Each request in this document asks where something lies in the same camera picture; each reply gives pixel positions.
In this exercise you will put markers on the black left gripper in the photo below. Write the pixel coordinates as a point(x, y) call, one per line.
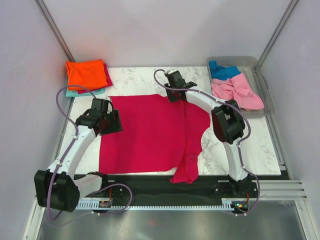
point(116, 126)

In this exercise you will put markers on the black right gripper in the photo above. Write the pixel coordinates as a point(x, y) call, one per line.
point(171, 98)

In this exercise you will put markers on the magenta red t shirt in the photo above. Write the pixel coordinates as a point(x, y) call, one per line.
point(157, 136)

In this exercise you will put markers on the light pink t shirt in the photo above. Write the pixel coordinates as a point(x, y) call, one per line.
point(238, 89)

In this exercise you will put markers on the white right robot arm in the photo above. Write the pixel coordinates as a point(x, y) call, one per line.
point(228, 126)

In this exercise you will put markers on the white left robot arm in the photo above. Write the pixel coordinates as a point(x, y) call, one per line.
point(56, 187)

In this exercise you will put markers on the folded magenta t shirt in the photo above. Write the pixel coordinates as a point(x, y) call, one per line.
point(109, 82)

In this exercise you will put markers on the blue t shirt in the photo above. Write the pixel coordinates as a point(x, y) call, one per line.
point(221, 72)

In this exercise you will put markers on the folded teal t shirt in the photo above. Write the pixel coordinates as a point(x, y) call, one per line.
point(74, 94)

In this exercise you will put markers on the folded orange t shirt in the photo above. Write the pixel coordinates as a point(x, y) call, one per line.
point(88, 74)

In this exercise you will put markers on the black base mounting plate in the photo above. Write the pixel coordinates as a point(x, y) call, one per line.
point(158, 191)

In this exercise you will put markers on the grey plastic bin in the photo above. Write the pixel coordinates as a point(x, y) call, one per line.
point(249, 66)

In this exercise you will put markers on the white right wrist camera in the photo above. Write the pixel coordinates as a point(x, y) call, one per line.
point(168, 72)

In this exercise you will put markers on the white slotted cable duct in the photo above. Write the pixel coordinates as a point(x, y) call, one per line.
point(100, 205)

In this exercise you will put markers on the right aluminium corner post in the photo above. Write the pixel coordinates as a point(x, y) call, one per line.
point(278, 30)

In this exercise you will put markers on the aluminium corner post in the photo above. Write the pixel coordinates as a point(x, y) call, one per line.
point(278, 30)
point(54, 29)

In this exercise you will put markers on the left aluminium corner post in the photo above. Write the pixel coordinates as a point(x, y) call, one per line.
point(54, 29)

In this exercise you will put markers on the aluminium frame rail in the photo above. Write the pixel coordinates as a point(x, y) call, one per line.
point(267, 187)

